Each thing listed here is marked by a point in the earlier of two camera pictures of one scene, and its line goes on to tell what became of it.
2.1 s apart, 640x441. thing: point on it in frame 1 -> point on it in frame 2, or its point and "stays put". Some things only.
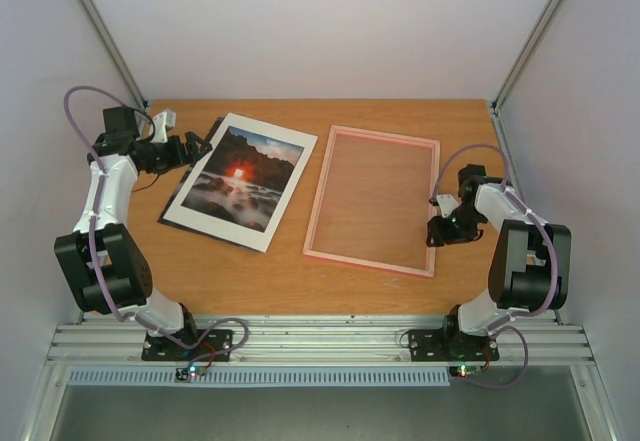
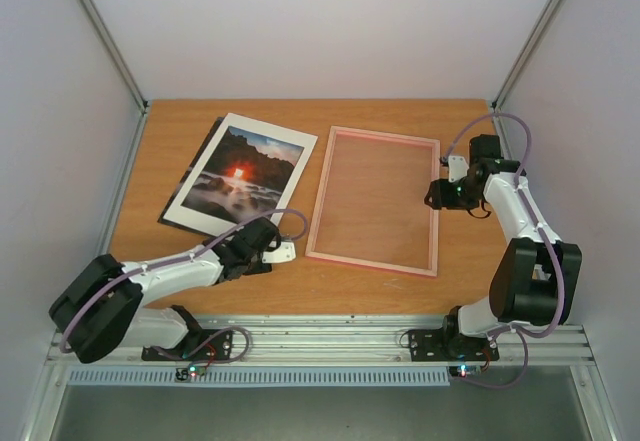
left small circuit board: (185, 373) stays put
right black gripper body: (445, 229) -> (437, 194)
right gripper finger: (437, 231) -> (433, 195)
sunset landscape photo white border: (241, 185) stays put
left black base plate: (157, 348) stays put
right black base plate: (441, 345) stays put
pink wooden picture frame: (308, 251) stays put
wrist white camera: (161, 124) -> (285, 252)
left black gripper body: (164, 161) -> (253, 263)
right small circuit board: (465, 370) stays put
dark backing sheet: (216, 127) stays put
